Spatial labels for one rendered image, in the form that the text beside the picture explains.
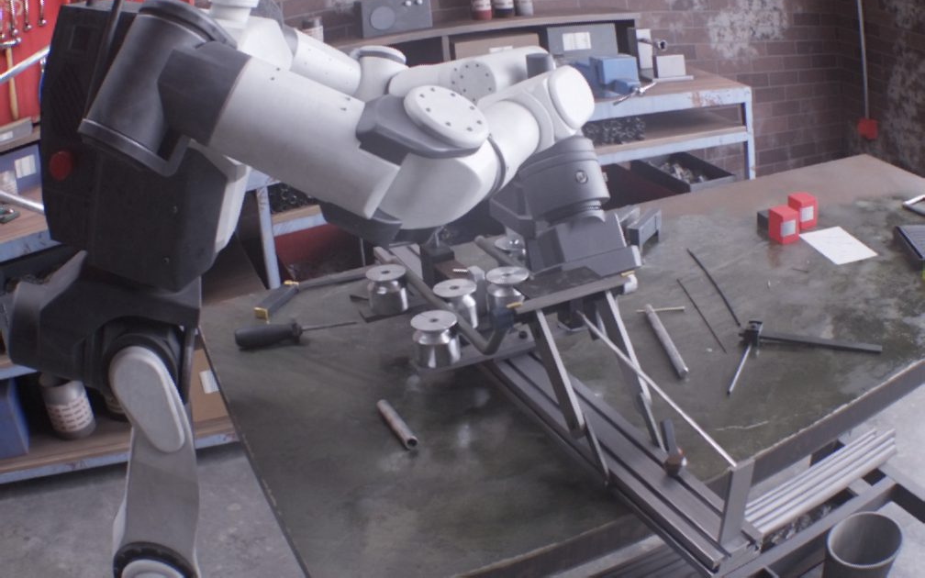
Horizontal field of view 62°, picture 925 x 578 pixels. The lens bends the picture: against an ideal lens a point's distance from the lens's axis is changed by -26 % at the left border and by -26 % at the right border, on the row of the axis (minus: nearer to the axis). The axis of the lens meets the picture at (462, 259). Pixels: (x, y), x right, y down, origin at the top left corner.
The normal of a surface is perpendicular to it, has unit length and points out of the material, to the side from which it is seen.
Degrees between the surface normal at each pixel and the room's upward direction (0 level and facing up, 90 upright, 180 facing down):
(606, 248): 60
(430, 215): 117
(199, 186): 109
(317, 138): 79
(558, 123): 86
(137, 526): 90
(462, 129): 37
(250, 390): 0
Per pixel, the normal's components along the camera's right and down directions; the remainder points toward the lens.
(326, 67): 0.81, 0.06
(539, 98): 0.15, -0.11
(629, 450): -0.09, -0.93
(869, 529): -0.55, 0.26
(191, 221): 0.69, 0.50
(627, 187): -0.92, 0.22
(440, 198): 0.29, 0.71
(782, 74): 0.38, 0.31
